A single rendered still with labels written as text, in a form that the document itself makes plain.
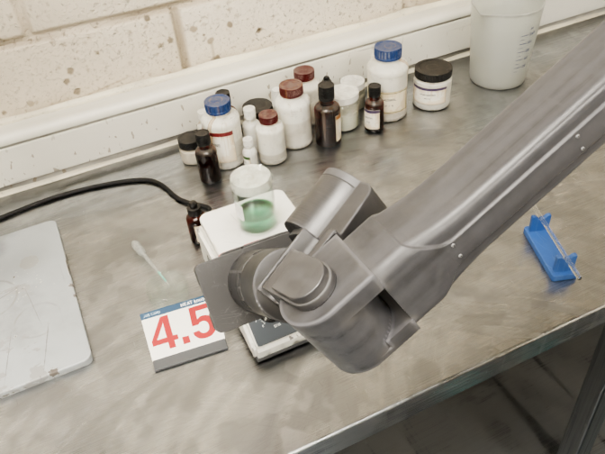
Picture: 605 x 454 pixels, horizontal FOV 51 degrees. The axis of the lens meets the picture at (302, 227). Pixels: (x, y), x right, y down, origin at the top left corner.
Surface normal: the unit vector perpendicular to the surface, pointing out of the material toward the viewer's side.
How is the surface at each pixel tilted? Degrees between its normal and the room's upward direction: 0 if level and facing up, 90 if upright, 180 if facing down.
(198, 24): 90
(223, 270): 50
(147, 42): 90
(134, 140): 90
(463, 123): 0
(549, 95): 29
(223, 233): 0
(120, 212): 0
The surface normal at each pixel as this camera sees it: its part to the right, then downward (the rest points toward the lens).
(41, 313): -0.07, -0.75
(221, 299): 0.29, -0.05
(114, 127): 0.43, 0.57
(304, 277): -0.55, -0.60
